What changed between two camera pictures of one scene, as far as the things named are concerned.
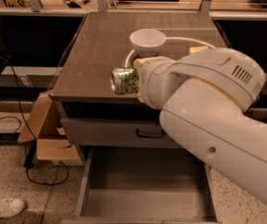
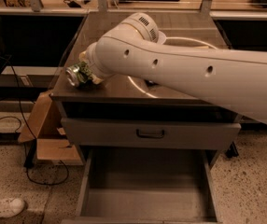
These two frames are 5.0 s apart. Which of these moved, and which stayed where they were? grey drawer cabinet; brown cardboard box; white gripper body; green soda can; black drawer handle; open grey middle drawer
Moved: green soda can; white gripper body
Stayed: grey drawer cabinet; brown cardboard box; open grey middle drawer; black drawer handle
